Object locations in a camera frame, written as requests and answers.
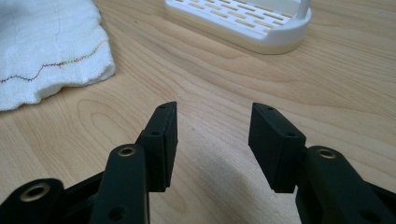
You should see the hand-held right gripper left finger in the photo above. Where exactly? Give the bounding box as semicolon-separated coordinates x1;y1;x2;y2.
89;101;178;224

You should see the white cloth with coloured stitching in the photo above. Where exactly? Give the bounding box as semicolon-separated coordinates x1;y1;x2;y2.
0;0;117;112

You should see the white slotted drain rack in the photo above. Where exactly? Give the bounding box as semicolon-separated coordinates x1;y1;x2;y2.
163;0;313;56

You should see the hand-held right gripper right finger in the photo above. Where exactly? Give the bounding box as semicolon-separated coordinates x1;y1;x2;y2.
247;102;396;224

